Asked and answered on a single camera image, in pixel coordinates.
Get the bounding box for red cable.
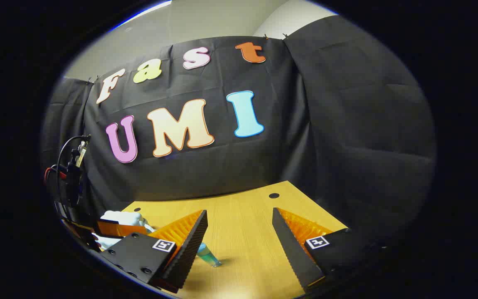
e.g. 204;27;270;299
44;165;68;184

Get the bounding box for black backdrop cloth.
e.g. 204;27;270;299
40;15;437;250

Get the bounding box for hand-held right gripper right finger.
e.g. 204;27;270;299
271;207;388;294

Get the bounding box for blue skin care tube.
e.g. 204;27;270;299
197;243;223;269

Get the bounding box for white suitcase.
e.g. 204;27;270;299
94;210;157;251

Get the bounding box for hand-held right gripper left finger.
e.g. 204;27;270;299
100;210;209;293

